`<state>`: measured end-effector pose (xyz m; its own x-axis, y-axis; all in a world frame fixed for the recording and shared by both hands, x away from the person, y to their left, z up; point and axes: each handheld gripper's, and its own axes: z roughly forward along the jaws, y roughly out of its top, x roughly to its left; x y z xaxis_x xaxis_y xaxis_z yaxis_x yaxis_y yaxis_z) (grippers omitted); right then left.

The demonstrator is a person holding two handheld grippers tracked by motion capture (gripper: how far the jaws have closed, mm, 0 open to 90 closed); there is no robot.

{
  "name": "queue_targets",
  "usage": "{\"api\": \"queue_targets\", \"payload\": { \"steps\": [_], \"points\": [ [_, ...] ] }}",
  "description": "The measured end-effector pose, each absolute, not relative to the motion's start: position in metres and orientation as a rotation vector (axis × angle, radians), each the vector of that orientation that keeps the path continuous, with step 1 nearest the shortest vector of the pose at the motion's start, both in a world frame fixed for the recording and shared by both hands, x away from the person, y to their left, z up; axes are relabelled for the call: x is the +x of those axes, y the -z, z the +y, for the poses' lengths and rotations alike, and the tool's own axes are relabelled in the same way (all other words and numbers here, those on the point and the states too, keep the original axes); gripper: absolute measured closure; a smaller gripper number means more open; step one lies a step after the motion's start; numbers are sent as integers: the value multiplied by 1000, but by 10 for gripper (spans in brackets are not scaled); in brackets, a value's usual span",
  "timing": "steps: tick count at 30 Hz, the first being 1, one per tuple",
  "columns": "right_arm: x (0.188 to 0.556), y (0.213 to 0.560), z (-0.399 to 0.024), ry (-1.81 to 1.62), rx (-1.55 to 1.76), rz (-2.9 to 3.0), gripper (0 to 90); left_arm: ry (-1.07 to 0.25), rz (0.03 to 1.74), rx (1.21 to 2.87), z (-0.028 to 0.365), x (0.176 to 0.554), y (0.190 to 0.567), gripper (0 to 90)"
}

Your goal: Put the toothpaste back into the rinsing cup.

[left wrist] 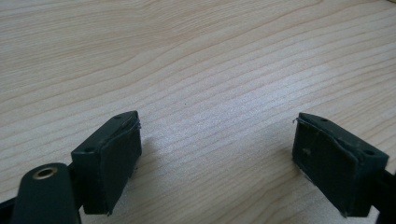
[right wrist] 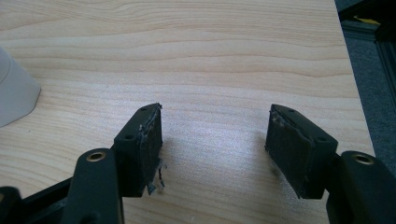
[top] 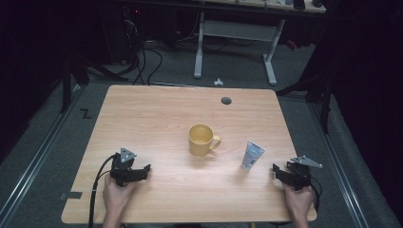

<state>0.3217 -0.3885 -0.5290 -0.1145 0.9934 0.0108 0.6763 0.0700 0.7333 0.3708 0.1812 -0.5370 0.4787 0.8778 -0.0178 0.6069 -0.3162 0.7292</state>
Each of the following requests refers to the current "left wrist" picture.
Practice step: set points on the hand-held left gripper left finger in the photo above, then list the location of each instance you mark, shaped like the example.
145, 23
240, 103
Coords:
106, 165

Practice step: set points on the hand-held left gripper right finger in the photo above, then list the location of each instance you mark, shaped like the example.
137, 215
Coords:
333, 165

